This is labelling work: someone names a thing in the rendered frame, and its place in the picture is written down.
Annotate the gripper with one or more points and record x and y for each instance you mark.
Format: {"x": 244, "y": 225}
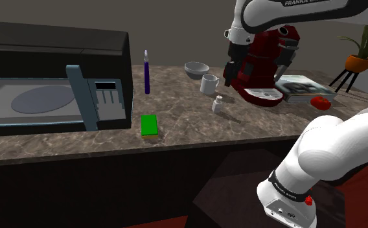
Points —
{"x": 236, "y": 53}

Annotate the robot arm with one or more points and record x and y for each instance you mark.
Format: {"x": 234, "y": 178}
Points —
{"x": 329, "y": 148}

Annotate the white mug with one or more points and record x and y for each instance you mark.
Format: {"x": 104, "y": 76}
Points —
{"x": 208, "y": 84}

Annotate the grey bowl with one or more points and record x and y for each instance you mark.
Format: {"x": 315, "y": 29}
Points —
{"x": 196, "y": 69}

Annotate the small white shaker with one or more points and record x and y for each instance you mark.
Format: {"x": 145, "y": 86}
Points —
{"x": 217, "y": 104}

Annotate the red coffee machine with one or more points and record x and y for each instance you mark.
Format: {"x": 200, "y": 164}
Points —
{"x": 263, "y": 66}

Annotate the grey book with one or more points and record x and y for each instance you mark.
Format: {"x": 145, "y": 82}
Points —
{"x": 304, "y": 88}

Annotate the purple pen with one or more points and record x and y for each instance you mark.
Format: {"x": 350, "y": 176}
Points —
{"x": 146, "y": 75}

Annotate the green and yellow sponge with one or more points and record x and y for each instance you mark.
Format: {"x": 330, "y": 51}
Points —
{"x": 149, "y": 125}

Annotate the red tomato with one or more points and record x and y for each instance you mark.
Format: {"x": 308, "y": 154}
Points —
{"x": 320, "y": 103}

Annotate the potted plant on black stand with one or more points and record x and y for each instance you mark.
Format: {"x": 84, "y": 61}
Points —
{"x": 359, "y": 53}

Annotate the black microwave oven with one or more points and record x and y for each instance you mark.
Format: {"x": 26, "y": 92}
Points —
{"x": 45, "y": 82}

